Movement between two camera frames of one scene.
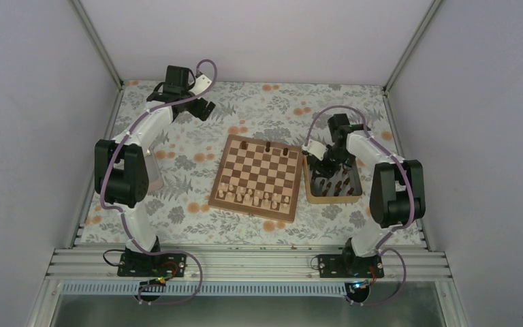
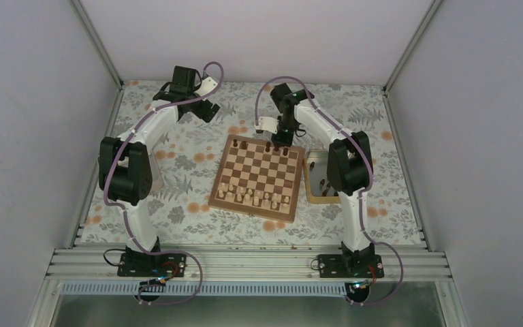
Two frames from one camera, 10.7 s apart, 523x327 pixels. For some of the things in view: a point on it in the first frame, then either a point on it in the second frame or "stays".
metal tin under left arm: x=154 y=177 stays
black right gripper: x=327 y=172 -> x=286 y=142
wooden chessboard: x=259 y=177 stays
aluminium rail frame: x=99 y=263 stays
